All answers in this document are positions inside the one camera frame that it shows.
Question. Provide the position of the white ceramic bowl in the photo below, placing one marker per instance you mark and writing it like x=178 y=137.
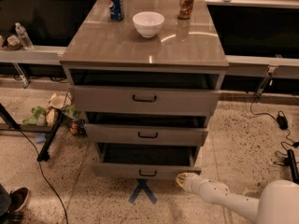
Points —
x=148 y=23

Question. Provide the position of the brown patterned can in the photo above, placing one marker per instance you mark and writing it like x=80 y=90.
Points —
x=185 y=9

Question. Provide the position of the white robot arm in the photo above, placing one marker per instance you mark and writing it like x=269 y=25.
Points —
x=278 y=203

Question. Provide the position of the black stand leg right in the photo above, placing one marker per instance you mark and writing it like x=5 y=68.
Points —
x=293 y=166

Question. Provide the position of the black stand leg left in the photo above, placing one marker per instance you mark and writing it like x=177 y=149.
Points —
x=9 y=124

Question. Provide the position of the blue pepsi can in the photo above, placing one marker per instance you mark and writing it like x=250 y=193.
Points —
x=116 y=10

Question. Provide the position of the grey drawer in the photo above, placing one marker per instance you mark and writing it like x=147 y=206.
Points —
x=144 y=100
x=144 y=161
x=146 y=135

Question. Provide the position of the grey top drawer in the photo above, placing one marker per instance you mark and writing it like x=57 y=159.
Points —
x=144 y=100

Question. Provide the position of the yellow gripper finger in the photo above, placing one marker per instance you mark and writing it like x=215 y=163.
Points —
x=182 y=180

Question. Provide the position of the black stand leg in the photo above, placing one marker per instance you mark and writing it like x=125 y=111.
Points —
x=9 y=124
x=293 y=166

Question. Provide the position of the grey bottom drawer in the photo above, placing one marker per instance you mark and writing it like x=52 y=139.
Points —
x=144 y=161

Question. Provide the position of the clear plastic water bottle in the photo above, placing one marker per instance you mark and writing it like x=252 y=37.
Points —
x=23 y=36

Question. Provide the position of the dark shoe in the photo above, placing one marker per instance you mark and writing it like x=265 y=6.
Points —
x=18 y=199

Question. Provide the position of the grey drawer cabinet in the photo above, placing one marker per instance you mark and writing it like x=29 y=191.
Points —
x=185 y=55

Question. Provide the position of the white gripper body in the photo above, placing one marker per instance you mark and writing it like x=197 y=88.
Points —
x=193 y=183

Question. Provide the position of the grey middle drawer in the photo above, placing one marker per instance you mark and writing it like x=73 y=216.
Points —
x=146 y=135

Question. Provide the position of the blue tape cross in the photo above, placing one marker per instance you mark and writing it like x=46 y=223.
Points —
x=142 y=186

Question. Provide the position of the bowl with small items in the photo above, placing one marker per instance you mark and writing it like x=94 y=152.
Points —
x=9 y=43

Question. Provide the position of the black power adapter with cable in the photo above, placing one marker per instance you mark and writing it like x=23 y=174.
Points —
x=280 y=119

